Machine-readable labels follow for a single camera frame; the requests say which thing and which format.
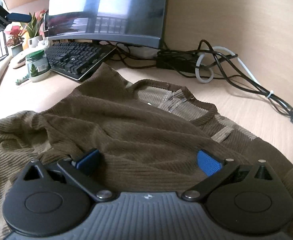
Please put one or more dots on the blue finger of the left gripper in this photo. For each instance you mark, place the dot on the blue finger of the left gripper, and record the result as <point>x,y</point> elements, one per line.
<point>16,17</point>

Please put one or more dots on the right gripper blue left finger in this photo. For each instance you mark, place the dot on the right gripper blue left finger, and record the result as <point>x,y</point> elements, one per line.
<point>83,174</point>

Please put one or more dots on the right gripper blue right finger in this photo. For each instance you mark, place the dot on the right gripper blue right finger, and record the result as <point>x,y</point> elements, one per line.
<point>217,171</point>

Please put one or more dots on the brown polka dot dress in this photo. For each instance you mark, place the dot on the brown polka dot dress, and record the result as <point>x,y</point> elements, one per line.
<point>149,133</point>

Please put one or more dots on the potted red leaf plant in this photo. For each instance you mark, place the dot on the potted red leaf plant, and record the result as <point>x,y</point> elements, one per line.
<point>15,38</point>

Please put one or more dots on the green lidded glass jar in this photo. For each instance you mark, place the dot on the green lidded glass jar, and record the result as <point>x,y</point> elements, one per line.
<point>38,66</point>

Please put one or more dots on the black mechanical keyboard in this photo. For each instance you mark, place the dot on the black mechanical keyboard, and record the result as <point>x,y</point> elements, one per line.
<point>78,60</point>

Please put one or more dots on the black power adapter brick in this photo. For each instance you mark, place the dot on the black power adapter brick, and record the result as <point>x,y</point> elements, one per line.
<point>176,63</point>

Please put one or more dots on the black curved monitor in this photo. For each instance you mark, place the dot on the black curved monitor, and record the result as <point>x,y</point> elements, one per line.
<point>137,22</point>

